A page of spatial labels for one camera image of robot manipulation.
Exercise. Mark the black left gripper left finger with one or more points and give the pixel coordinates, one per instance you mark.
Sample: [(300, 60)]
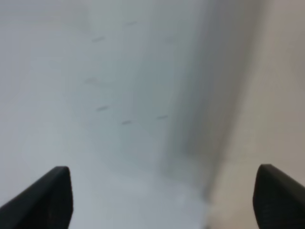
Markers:
[(46, 204)]

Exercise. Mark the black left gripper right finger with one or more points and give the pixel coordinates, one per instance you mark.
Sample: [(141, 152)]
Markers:
[(278, 200)]

